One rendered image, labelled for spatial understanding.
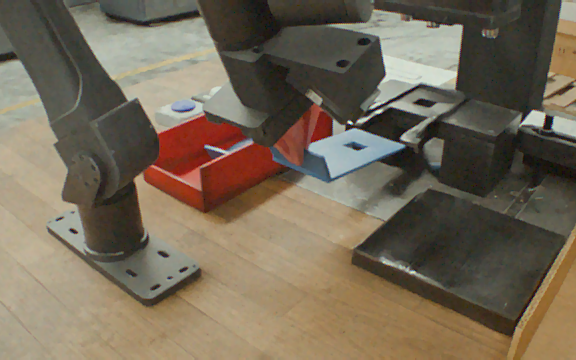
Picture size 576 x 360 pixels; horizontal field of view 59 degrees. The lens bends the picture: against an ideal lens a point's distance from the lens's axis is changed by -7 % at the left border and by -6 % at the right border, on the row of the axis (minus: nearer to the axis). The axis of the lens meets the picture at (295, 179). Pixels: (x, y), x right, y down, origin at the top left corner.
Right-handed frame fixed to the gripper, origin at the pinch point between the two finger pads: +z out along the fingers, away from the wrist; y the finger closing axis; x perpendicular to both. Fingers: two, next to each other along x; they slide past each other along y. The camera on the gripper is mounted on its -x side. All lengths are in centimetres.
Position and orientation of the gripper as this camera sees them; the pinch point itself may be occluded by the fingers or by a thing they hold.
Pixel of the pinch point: (295, 154)
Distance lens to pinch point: 50.4
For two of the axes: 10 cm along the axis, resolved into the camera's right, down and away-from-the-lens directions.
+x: -7.5, -3.3, 5.7
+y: 6.0, -6.9, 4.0
